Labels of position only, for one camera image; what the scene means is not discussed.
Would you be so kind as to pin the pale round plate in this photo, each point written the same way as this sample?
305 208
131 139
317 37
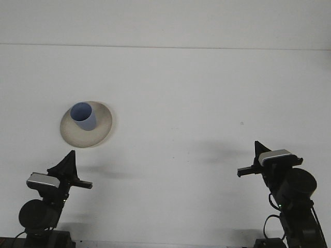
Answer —
77 138

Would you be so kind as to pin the pale blue cup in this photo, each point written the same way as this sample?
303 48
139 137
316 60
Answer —
86 124

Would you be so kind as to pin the dark platform edge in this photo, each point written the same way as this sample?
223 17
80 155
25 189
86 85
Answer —
6 244

